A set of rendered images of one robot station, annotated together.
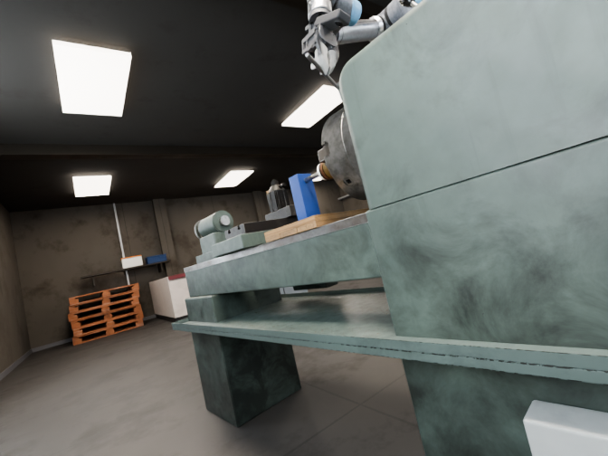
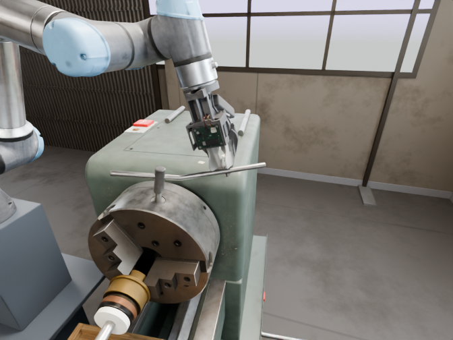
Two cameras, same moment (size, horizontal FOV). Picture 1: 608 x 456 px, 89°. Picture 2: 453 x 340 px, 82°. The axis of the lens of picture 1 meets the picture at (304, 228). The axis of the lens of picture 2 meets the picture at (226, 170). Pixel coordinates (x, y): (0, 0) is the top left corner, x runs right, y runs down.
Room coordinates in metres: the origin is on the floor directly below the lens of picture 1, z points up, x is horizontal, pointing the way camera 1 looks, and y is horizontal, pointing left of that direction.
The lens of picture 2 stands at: (1.19, 0.25, 1.57)
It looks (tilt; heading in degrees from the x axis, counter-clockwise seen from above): 28 degrees down; 232
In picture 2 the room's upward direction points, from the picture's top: straight up
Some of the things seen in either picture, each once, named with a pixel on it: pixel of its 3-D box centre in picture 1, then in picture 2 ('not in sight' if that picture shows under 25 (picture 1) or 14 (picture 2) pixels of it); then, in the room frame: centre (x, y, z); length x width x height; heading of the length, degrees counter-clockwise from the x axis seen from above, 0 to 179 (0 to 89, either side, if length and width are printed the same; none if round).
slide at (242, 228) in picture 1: (273, 226); not in sight; (1.50, 0.14, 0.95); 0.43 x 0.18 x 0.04; 132
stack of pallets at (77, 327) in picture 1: (107, 311); not in sight; (7.02, 4.74, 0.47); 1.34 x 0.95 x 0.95; 126
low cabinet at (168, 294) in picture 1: (204, 289); not in sight; (7.58, 2.69, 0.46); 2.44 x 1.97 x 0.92; 36
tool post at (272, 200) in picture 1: (279, 201); not in sight; (1.53, 0.09, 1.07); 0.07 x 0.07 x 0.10; 42
